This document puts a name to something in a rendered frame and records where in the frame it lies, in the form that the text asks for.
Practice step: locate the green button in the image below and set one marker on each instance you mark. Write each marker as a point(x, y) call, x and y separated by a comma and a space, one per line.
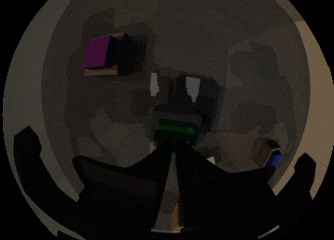
point(176, 123)

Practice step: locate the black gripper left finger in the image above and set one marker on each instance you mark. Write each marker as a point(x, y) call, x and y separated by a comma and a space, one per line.
point(143, 183)

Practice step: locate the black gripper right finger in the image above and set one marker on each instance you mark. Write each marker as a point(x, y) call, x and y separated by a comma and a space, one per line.
point(203, 185)

